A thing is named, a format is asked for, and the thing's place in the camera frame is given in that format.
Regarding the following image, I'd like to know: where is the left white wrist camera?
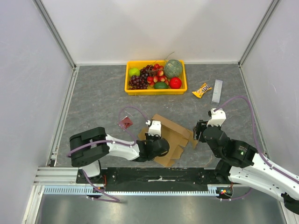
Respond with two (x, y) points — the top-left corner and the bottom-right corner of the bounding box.
(146, 120), (162, 137)

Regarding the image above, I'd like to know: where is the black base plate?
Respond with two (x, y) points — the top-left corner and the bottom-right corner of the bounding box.
(89, 167), (231, 186)

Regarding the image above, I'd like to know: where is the slotted cable duct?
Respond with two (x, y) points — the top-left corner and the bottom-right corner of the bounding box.
(43, 186), (219, 196)

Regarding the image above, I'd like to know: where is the red strawberry bunch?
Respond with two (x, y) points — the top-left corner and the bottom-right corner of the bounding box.
(146, 63), (169, 88)

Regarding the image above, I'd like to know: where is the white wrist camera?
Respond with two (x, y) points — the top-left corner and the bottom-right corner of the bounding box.
(146, 120), (162, 137)
(207, 108), (226, 127)

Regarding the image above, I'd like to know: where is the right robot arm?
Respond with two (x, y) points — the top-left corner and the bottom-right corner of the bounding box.
(193, 120), (299, 214)

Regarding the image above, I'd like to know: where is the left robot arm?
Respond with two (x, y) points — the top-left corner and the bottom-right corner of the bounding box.
(67, 127), (170, 183)

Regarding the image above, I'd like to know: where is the green apple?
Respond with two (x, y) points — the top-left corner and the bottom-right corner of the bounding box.
(128, 68), (140, 77)

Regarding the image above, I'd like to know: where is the small red packet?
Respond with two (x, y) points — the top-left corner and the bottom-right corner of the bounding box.
(118, 116), (133, 131)

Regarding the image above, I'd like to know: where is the brown cardboard box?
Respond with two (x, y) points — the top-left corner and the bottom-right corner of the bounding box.
(152, 114), (198, 167)

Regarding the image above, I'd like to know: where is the red tomato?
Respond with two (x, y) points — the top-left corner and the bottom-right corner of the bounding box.
(169, 77), (182, 89)

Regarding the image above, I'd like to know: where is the yellow candy packet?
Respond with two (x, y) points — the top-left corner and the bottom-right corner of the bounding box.
(192, 83), (212, 98)

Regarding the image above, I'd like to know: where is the purple grape bunch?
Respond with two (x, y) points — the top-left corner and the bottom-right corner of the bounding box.
(128, 65), (151, 90)

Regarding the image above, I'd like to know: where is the green netted melon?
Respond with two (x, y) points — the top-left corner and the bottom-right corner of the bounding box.
(164, 59), (183, 78)

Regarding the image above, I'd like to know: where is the green avocado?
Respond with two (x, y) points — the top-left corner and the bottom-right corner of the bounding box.
(154, 82), (169, 90)

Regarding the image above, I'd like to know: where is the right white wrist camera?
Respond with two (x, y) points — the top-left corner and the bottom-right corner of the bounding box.
(207, 108), (226, 127)

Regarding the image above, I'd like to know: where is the aluminium front rail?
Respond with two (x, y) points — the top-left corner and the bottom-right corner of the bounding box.
(34, 167), (288, 187)

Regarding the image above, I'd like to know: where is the yellow plastic tray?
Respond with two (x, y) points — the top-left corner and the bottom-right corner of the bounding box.
(124, 60), (188, 96)

